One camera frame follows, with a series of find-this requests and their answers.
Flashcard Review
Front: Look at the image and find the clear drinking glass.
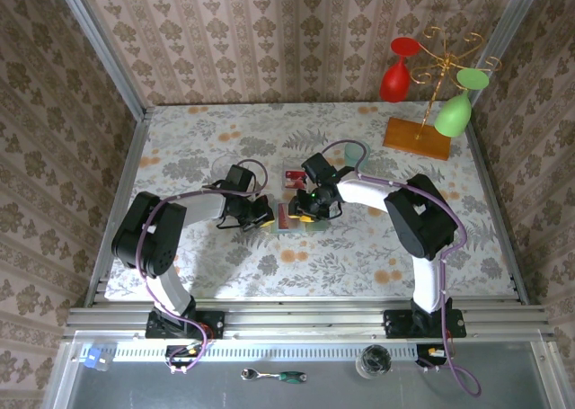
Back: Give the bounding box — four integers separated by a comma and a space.
210, 156, 239, 186

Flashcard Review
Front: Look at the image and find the floral tablecloth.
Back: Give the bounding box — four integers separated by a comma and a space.
103, 102, 518, 300

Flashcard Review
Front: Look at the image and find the frosted green cup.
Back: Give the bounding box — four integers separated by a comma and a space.
343, 141, 372, 167

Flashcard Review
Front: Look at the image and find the gold glass rack wooden base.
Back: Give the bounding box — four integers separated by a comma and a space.
383, 25, 503, 162

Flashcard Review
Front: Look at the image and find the red wine glass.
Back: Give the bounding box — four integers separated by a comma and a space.
379, 37, 424, 104

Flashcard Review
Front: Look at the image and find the clear glass jar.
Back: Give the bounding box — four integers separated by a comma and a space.
355, 343, 394, 380

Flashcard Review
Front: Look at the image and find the green wine glass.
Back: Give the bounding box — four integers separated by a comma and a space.
433, 67, 491, 138

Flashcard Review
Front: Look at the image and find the blue clear plastic connector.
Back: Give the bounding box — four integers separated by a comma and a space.
82, 346, 114, 373

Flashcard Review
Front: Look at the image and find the left camera thin black cable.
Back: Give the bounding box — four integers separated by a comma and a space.
215, 180, 247, 231

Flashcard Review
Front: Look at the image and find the aluminium profile frame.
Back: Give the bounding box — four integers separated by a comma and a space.
40, 0, 562, 409

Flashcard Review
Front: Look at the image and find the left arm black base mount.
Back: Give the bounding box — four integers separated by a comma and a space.
146, 308, 226, 341

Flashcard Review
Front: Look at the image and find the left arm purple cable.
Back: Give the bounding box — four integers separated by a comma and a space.
137, 158, 270, 377

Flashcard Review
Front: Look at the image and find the slotted white cable duct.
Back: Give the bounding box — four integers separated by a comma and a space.
80, 342, 447, 363

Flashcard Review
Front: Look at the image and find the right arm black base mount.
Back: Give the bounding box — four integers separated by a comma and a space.
383, 308, 466, 340

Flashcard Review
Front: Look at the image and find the ratchet wrench green black handle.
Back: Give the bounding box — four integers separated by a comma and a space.
240, 367, 308, 384

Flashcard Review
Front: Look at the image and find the grey metal base plate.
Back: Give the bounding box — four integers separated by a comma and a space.
66, 336, 553, 409

